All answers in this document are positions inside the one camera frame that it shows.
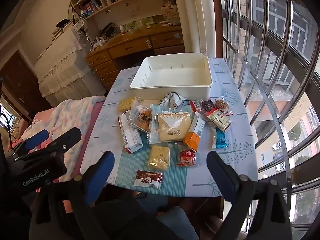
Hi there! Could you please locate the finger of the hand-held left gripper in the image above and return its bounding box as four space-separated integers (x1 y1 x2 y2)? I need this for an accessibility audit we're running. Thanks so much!
32 127 82 155
11 129 50 157

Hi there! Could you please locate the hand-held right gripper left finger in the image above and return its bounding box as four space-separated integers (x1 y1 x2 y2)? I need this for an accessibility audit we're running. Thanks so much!
34 151 115 240

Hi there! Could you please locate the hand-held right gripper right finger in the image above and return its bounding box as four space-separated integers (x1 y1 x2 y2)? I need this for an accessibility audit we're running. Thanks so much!
206 151 293 240

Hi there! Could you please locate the blue and white snack packet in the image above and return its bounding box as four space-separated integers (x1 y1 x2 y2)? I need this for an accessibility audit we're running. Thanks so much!
211 127 228 149

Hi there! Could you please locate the red round snack packet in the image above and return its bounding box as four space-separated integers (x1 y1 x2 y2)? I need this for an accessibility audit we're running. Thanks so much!
177 149 198 167

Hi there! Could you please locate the brown and white snack packet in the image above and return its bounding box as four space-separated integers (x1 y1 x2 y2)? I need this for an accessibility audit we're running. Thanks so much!
133 170 164 190

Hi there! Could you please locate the orange and white snack packet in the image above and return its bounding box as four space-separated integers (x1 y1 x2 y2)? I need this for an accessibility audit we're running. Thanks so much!
184 112 207 152

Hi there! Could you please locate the red striped white packet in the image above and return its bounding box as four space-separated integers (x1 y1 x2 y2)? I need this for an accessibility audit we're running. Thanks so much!
117 111 143 154

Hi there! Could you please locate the yellow cake clear packet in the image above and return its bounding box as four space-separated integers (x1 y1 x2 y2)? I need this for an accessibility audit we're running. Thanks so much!
148 144 171 172

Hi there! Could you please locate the large clear biscuit bag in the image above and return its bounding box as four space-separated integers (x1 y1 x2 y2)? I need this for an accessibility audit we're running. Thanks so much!
149 104 198 145

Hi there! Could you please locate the clear nut snack packet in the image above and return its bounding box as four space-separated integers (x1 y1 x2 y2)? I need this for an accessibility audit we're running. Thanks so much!
215 99 230 114

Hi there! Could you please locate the clear bread packet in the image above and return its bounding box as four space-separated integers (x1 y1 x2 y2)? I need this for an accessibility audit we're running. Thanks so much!
129 105 153 132

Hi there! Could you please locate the white plastic storage box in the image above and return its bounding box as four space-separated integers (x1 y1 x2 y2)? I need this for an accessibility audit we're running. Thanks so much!
130 52 213 101

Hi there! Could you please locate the pink and blue blanket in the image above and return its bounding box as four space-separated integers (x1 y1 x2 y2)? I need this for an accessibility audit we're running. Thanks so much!
7 95 107 188

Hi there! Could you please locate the brown wooden door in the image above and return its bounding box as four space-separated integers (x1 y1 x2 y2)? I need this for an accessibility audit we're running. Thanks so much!
0 50 38 120

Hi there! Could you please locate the person's leg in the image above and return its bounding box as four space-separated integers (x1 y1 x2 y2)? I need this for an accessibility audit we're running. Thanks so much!
155 206 198 240

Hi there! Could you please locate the beige noodle snack packet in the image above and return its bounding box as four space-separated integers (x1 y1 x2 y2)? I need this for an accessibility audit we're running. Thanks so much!
119 97 140 112

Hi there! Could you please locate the cream lace furniture cover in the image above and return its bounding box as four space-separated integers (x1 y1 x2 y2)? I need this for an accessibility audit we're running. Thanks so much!
34 26 108 107

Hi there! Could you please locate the red barcode clear packet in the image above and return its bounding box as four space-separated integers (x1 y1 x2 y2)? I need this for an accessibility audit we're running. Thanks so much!
190 100 208 117

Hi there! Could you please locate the white power strip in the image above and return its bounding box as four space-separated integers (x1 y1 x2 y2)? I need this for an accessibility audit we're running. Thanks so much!
91 37 107 47

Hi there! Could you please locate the wooden desk with drawers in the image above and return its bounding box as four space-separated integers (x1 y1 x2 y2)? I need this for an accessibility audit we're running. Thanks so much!
86 24 185 90

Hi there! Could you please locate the black floral box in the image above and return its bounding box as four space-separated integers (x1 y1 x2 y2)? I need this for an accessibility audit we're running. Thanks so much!
100 22 120 40

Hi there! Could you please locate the metal window grille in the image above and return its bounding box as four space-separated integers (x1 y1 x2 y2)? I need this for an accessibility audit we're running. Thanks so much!
210 0 320 240

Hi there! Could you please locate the cream curtain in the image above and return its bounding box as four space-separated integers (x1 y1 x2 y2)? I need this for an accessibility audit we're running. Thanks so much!
171 0 217 58

